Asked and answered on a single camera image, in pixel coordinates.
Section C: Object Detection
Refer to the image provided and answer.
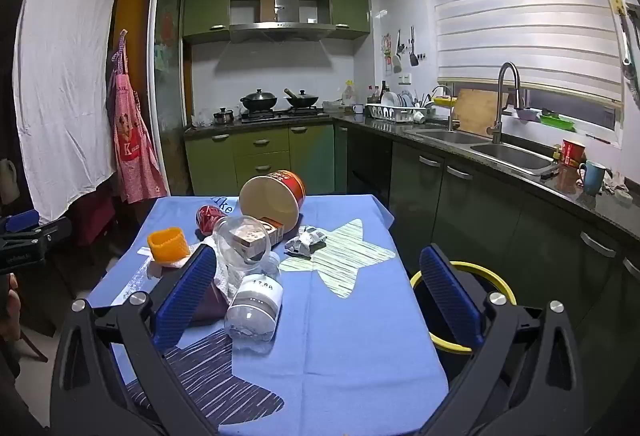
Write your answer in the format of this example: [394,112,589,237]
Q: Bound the green upper cabinets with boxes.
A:
[182,0,371,44]

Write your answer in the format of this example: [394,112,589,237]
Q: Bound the red paper cup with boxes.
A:
[560,138,587,167]

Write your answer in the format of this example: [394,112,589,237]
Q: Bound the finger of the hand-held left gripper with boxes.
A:
[29,217,74,245]
[0,210,41,233]

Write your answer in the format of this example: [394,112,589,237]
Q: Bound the dark red stool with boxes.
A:
[75,196,117,247]

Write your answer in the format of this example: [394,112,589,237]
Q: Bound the colourful wall sticker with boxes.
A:
[381,33,396,77]

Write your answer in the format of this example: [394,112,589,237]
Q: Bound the clear plastic bottle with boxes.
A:
[212,215,285,356]

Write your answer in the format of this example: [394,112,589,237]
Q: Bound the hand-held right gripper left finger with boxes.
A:
[50,243,236,436]

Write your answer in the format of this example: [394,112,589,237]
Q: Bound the light green base cabinet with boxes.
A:
[185,123,336,197]

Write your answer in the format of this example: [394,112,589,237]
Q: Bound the yellow-rimmed black trash bin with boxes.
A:
[410,260,518,354]

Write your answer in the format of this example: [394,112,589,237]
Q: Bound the pink checked apron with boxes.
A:
[106,30,168,204]

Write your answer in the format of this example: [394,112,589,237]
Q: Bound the steel double sink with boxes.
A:
[415,128,558,177]

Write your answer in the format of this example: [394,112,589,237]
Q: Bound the red cream instant noodle bowl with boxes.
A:
[239,170,307,237]

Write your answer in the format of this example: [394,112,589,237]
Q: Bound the wooden cutting board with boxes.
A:
[452,88,511,137]

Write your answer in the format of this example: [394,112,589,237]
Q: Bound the blue mug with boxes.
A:
[577,161,607,196]

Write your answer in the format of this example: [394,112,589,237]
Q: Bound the white zebra window blind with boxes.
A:
[420,0,626,104]

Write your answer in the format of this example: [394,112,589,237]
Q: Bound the gas stove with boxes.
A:
[240,106,331,123]

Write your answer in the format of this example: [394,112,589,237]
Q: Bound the black wok with lid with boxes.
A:
[240,88,279,113]

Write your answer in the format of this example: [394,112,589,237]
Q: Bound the tall steel faucet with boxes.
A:
[492,62,525,144]

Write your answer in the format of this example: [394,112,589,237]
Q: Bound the red white milk carton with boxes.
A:
[235,217,284,257]

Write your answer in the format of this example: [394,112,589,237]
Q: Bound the grey wrapper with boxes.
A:
[284,225,328,258]

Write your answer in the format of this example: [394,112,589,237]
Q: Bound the crumpled dish rag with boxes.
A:
[602,171,632,203]

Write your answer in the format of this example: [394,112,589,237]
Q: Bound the red drink can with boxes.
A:
[195,205,228,237]

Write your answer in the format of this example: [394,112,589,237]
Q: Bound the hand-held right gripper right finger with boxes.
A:
[419,243,586,436]

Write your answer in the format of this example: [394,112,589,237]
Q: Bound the white dish rack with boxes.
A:
[365,91,428,124]

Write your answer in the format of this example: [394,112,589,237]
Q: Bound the black frying pan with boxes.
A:
[284,88,319,109]

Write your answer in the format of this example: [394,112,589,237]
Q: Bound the purple box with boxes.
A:
[187,276,231,322]

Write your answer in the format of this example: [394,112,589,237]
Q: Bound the steel range hood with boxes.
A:
[229,0,336,42]

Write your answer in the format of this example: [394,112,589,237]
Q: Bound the small chrome faucet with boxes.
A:
[431,85,461,132]

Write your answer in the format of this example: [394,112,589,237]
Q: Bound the frosted glass sliding door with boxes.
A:
[150,0,193,197]

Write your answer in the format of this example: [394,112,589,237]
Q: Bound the green plastic tray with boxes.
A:
[539,113,576,132]

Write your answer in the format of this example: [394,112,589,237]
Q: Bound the white tissue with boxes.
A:
[200,236,246,304]

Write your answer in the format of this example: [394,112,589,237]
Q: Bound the orange knitted cup sleeve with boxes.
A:
[147,227,192,264]

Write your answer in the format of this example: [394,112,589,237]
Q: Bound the blue star-print tablecloth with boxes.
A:
[85,193,451,436]

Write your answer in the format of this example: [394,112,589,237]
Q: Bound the dark green base cabinet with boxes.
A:
[335,121,640,417]

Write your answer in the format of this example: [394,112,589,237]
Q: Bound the white hanging sheet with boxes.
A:
[12,0,123,224]

